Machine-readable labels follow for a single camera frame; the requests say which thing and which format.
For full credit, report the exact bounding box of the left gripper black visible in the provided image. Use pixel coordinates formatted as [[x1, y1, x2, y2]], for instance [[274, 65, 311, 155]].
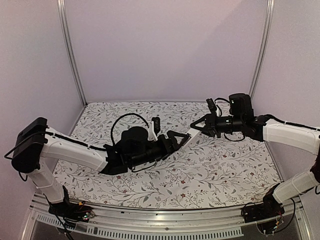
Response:
[[128, 130, 188, 168]]

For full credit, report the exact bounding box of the white remote control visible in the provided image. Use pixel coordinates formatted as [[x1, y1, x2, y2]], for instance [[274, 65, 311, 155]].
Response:
[[175, 128, 201, 154]]

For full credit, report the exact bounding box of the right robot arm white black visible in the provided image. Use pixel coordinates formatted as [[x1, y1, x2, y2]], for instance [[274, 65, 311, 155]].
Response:
[[187, 93, 320, 218]]

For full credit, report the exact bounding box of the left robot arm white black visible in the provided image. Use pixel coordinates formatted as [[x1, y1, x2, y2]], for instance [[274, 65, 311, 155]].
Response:
[[4, 117, 191, 217]]

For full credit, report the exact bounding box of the floral patterned table mat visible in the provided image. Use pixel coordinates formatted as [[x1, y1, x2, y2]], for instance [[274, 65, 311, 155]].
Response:
[[53, 102, 282, 209]]

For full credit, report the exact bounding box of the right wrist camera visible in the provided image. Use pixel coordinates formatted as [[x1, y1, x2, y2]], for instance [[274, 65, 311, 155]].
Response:
[[206, 98, 222, 117]]

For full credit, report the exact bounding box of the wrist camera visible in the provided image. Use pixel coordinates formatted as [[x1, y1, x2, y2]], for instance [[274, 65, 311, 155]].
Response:
[[148, 117, 161, 141], [206, 98, 222, 117]]

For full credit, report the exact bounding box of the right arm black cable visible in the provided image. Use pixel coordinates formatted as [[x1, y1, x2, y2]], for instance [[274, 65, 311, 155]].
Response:
[[214, 97, 247, 142]]

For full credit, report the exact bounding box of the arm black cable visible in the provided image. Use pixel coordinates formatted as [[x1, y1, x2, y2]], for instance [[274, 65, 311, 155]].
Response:
[[214, 97, 247, 142], [109, 112, 150, 148]]

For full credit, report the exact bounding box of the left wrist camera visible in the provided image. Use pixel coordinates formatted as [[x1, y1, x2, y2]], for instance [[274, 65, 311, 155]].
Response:
[[148, 117, 161, 141]]

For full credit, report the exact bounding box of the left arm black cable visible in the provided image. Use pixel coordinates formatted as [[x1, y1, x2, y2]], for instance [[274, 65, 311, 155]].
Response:
[[109, 112, 150, 148]]

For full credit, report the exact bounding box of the front aluminium rail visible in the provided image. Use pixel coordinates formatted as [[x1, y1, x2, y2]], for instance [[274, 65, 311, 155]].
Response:
[[21, 193, 313, 240]]

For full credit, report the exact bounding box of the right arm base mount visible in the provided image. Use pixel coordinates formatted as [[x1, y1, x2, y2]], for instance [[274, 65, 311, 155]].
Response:
[[241, 191, 285, 223]]

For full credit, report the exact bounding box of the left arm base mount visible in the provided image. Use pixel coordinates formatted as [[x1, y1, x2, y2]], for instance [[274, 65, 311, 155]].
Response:
[[48, 186, 95, 222]]

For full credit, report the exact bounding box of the right aluminium frame post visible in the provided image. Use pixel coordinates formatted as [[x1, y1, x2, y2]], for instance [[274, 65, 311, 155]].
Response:
[[248, 0, 275, 100]]

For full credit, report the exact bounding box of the aluminium frame post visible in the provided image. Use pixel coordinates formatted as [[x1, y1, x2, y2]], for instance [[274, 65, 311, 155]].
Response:
[[248, 0, 275, 100], [56, 0, 88, 107]]

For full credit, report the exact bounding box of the left aluminium frame post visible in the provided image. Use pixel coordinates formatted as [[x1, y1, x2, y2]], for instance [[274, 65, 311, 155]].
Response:
[[56, 0, 88, 107]]

